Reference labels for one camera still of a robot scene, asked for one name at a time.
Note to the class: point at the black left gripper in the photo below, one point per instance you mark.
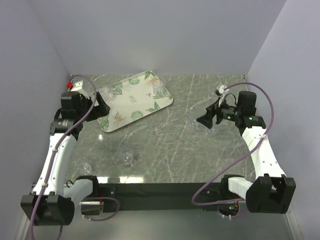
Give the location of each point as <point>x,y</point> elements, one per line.
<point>103,110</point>

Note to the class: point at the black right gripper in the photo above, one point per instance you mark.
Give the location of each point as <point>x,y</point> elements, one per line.
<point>207,119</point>

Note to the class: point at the clear glass cup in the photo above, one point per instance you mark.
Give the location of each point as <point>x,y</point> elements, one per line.
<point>127,157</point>
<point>192,122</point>
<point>107,93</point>
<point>159,86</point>
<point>211,132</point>
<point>84,168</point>

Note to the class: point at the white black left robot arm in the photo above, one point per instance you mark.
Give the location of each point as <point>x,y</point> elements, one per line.
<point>49,203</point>

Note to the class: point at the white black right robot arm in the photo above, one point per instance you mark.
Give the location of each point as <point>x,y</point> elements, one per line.
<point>272,191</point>

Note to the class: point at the floral leaf print tray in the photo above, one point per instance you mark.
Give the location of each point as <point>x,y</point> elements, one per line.
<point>133,100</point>

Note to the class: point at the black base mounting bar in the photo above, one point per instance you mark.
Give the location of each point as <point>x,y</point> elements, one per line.
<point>148,196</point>

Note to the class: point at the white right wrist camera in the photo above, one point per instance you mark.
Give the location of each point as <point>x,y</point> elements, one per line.
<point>221,92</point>

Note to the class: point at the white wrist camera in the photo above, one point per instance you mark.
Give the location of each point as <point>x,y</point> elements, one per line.
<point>77,86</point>
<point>221,92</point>

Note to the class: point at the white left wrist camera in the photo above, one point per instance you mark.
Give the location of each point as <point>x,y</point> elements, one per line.
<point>77,86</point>

